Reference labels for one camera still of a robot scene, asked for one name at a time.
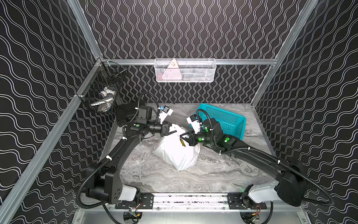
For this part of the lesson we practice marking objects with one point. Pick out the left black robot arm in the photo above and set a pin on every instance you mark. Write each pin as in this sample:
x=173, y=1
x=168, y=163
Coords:
x=103, y=184

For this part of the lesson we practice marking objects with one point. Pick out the black plastic tool case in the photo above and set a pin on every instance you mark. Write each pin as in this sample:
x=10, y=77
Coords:
x=125, y=113

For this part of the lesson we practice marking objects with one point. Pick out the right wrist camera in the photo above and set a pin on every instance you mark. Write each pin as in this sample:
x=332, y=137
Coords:
x=195, y=122

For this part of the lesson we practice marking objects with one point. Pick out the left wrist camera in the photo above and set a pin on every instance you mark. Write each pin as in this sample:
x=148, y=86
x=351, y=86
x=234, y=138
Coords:
x=165, y=112

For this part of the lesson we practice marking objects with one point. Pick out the pink triangular card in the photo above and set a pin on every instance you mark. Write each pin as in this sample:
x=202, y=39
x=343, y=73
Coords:
x=172, y=72

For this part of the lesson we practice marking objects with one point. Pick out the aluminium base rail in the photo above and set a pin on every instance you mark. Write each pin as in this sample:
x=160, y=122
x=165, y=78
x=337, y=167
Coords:
x=205, y=202

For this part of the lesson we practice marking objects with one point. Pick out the white plastic bag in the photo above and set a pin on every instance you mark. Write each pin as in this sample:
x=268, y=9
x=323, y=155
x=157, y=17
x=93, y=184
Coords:
x=170, y=150

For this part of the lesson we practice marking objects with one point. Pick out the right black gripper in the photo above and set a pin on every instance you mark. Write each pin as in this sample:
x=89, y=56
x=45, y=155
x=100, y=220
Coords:
x=191, y=139

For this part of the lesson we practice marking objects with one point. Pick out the black wire mesh basket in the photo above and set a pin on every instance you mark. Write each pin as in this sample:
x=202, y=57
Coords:
x=101, y=94

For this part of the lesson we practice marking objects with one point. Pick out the teal plastic basket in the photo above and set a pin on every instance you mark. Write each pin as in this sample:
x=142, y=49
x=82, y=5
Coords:
x=231, y=123

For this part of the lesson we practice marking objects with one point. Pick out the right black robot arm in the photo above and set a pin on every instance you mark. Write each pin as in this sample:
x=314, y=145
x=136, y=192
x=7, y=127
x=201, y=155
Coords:
x=288, y=186

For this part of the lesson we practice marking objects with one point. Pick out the clear plastic wall bin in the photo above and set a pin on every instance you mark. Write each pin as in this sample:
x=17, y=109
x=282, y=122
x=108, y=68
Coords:
x=193, y=70

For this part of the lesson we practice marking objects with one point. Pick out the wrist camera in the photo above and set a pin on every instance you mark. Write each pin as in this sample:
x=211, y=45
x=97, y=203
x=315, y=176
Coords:
x=165, y=112
x=195, y=122

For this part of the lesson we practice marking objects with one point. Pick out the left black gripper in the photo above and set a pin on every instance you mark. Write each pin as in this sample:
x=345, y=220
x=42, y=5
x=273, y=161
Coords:
x=166, y=128

